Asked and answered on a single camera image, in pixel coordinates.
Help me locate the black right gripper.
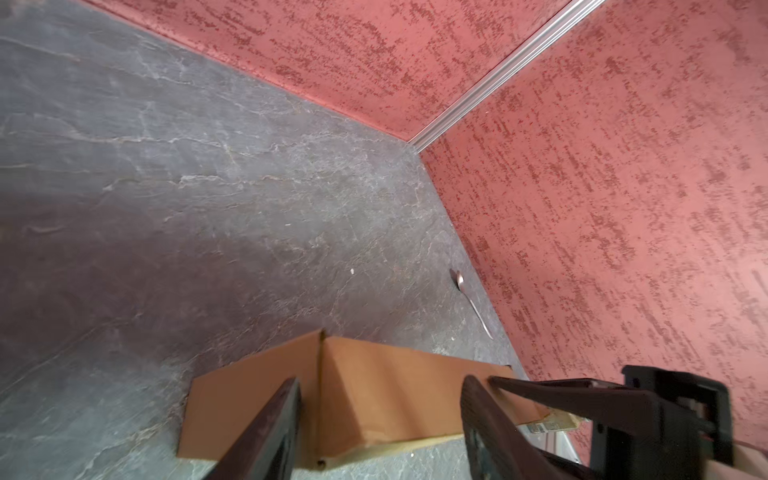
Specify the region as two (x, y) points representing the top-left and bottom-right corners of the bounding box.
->
(488, 365), (734, 479)

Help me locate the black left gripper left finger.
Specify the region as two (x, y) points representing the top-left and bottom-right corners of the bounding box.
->
(204, 377), (301, 480)

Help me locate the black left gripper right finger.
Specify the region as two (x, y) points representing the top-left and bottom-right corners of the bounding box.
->
(460, 376), (573, 479)

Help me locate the brown cardboard box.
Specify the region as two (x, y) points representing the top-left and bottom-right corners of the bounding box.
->
(175, 328), (583, 471)

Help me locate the small grey knob object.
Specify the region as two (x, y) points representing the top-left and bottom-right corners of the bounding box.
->
(455, 271), (493, 339)

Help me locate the right rear aluminium corner post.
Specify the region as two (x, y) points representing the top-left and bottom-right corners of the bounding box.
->
(408, 0), (604, 152)

